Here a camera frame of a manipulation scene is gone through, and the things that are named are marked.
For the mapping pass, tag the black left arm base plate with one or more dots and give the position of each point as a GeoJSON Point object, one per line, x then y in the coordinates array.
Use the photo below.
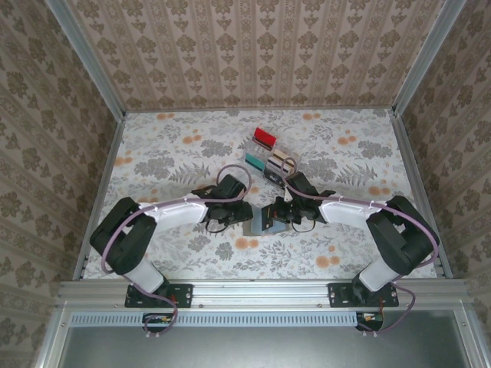
{"type": "Point", "coordinates": [184, 295]}

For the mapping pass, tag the floral patterned table covering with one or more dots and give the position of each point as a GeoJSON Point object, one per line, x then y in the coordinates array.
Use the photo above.
{"type": "Point", "coordinates": [230, 264]}

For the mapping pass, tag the grey folding card holder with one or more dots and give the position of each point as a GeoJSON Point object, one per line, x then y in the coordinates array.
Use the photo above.
{"type": "Point", "coordinates": [257, 228]}

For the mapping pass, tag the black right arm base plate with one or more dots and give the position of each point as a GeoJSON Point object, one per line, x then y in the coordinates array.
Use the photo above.
{"type": "Point", "coordinates": [337, 295]}

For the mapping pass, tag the red card stack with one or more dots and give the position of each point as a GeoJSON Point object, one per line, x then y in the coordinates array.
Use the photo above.
{"type": "Point", "coordinates": [265, 137]}

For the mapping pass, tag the grey sheet metal panel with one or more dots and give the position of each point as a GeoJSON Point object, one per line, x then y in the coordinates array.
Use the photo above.
{"type": "Point", "coordinates": [261, 349]}

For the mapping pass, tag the beige card stack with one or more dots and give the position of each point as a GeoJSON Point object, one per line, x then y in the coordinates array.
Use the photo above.
{"type": "Point", "coordinates": [282, 155]}

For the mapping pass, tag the aluminium frame bar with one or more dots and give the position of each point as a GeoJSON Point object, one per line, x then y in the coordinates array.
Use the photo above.
{"type": "Point", "coordinates": [466, 345]}
{"type": "Point", "coordinates": [51, 352]}

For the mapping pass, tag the long aluminium base rail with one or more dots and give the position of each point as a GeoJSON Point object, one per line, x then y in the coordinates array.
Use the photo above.
{"type": "Point", "coordinates": [261, 293]}

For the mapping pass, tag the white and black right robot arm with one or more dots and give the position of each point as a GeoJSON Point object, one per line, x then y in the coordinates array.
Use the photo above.
{"type": "Point", "coordinates": [345, 212]}

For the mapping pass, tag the black connector board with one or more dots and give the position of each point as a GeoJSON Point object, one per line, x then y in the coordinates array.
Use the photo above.
{"type": "Point", "coordinates": [157, 325]}

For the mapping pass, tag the aluminium corner post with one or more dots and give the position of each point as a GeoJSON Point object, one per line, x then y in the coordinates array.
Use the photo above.
{"type": "Point", "coordinates": [426, 57]}
{"type": "Point", "coordinates": [87, 57]}

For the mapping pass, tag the aluminium table side rail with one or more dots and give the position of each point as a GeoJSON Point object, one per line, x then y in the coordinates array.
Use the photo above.
{"type": "Point", "coordinates": [104, 172]}
{"type": "Point", "coordinates": [413, 172]}

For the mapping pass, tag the teal card stack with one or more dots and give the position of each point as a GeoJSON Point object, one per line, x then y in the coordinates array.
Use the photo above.
{"type": "Point", "coordinates": [254, 162]}

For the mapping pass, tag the thin aluminium table end rail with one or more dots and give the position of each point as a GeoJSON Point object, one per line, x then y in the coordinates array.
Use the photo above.
{"type": "Point", "coordinates": [261, 109]}

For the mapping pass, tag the clear acrylic card organizer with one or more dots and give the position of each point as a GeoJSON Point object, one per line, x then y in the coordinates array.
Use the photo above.
{"type": "Point", "coordinates": [252, 148]}

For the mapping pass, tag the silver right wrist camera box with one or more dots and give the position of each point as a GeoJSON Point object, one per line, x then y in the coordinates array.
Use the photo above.
{"type": "Point", "coordinates": [287, 196]}

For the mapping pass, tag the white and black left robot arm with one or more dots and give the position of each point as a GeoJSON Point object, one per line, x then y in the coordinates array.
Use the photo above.
{"type": "Point", "coordinates": [176, 214]}

